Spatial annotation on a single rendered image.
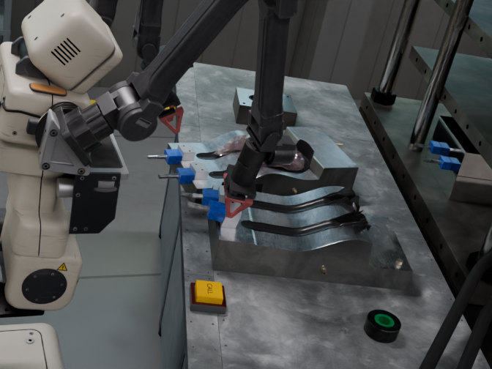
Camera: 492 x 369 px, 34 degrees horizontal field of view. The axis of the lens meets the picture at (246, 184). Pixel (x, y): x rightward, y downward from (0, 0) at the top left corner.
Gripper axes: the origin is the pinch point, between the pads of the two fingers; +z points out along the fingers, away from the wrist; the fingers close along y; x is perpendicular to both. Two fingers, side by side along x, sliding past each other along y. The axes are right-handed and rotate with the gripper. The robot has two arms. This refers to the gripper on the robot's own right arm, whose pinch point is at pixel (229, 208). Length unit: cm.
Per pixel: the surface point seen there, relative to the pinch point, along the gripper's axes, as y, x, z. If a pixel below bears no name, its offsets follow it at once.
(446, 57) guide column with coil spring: 81, -75, -21
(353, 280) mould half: -9.5, -34.4, 6.2
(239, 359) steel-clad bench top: -40.2, -2.4, 8.0
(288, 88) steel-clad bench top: 114, -39, 23
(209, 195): 9.4, 3.1, 4.7
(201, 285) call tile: -20.5, 5.2, 7.9
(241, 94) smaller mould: 86, -15, 16
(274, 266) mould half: -9.1, -13.6, 7.6
